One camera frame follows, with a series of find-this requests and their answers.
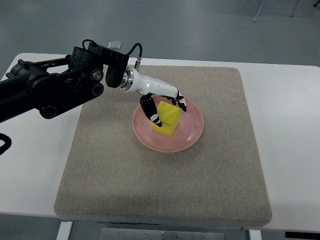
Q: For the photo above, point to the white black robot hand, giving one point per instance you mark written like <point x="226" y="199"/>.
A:
<point x="133" y="81"/>

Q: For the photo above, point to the yellow foam block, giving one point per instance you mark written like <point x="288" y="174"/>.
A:
<point x="169" y="116"/>

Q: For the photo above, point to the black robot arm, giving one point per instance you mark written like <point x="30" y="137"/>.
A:
<point x="56" y="86"/>

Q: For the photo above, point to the pink plate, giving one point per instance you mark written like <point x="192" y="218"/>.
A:
<point x="186" y="134"/>

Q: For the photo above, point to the beige felt mat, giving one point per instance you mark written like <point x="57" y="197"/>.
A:
<point x="111" y="177"/>

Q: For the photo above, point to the metal chair leg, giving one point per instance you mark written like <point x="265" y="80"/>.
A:
<point x="259" y="11"/>

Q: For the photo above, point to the grey metal base plate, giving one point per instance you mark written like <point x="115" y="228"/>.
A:
<point x="144" y="234"/>

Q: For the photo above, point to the white table leg frame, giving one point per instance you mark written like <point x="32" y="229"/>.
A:
<point x="64" y="230"/>

